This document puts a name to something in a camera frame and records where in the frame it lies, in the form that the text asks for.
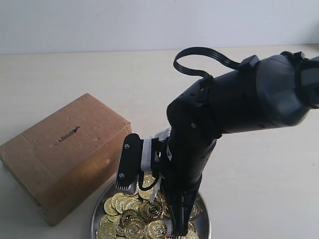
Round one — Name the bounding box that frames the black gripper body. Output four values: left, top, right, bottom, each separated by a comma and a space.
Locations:
159, 139, 217, 207

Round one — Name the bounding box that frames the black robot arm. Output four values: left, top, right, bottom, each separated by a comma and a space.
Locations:
161, 47, 319, 236

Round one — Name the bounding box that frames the brown cardboard slotted box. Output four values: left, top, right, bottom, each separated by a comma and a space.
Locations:
0, 93, 132, 226

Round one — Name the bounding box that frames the gold coin lower middle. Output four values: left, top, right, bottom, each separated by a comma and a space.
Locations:
146, 220, 167, 239

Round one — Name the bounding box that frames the gold coin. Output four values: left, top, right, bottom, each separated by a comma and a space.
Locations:
146, 220, 167, 239
124, 219, 145, 239

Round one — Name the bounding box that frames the round steel plate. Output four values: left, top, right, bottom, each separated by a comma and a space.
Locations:
90, 174, 211, 239

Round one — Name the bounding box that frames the gold coin bottom centre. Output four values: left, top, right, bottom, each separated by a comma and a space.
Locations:
124, 219, 145, 239

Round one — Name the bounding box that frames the gold coin left edge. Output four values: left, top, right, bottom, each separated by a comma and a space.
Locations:
96, 222, 117, 239

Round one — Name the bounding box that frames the black ribbon cable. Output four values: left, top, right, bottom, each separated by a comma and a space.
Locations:
172, 46, 260, 80

